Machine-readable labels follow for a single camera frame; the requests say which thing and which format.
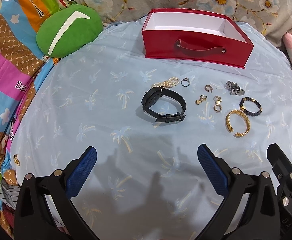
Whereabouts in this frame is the dark bead bracelet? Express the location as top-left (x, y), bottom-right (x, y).
top-left (239, 96), bottom-right (263, 116)

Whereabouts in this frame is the gold cuff bangle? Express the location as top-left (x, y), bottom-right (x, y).
top-left (225, 109), bottom-right (251, 138)

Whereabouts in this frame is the silver metal clip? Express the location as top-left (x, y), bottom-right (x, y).
top-left (225, 81), bottom-right (245, 95)

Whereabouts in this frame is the gold dangle hoop earring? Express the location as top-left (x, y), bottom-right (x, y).
top-left (213, 95), bottom-right (222, 113)

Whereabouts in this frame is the gold drop earring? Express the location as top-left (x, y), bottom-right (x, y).
top-left (195, 94), bottom-right (207, 105)

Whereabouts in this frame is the small gold hoop earring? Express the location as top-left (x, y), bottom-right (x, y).
top-left (205, 85), bottom-right (213, 93)

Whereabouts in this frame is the pearl bracelet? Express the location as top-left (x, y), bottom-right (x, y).
top-left (150, 76), bottom-right (180, 89)

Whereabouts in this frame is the black smart watch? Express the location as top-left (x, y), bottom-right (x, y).
top-left (141, 87), bottom-right (186, 123)

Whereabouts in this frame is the red jewelry box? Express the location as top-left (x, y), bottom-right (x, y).
top-left (142, 8), bottom-right (254, 68)

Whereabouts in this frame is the colourful monkey print sheet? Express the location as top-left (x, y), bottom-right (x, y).
top-left (0, 0), bottom-right (74, 237)

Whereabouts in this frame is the green round cushion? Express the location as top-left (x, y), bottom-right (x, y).
top-left (36, 4), bottom-right (103, 58)

